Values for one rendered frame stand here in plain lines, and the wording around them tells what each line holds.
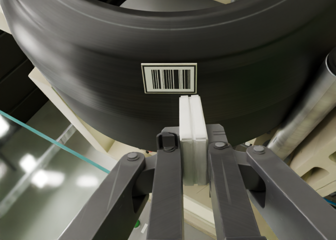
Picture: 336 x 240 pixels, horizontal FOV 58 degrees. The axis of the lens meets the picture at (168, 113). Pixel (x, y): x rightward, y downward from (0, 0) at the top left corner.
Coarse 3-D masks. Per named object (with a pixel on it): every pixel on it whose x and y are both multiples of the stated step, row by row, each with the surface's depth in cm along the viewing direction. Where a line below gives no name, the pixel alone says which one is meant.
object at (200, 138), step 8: (192, 96) 22; (192, 104) 20; (200, 104) 21; (192, 112) 19; (200, 112) 19; (192, 120) 18; (200, 120) 18; (192, 128) 17; (200, 128) 17; (200, 136) 16; (200, 144) 16; (200, 152) 16; (200, 160) 16; (200, 168) 16; (200, 176) 17; (200, 184) 17
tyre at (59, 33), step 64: (0, 0) 44; (64, 0) 37; (256, 0) 35; (320, 0) 35; (64, 64) 38; (128, 64) 35; (256, 64) 34; (320, 64) 38; (128, 128) 45; (256, 128) 48
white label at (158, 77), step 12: (144, 72) 33; (156, 72) 33; (168, 72) 33; (180, 72) 33; (192, 72) 33; (144, 84) 34; (156, 84) 34; (168, 84) 34; (180, 84) 34; (192, 84) 34
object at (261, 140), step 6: (276, 126) 67; (270, 132) 67; (258, 138) 67; (264, 138) 66; (270, 138) 66; (252, 144) 66; (258, 144) 66; (264, 144) 65; (294, 150) 65; (288, 156) 64; (288, 162) 64
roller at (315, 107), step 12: (324, 60) 35; (324, 72) 35; (312, 84) 39; (324, 84) 36; (300, 96) 43; (312, 96) 39; (324, 96) 38; (300, 108) 43; (312, 108) 41; (324, 108) 40; (288, 120) 48; (300, 120) 45; (312, 120) 44; (276, 132) 56; (288, 132) 50; (300, 132) 48; (276, 144) 57; (288, 144) 53
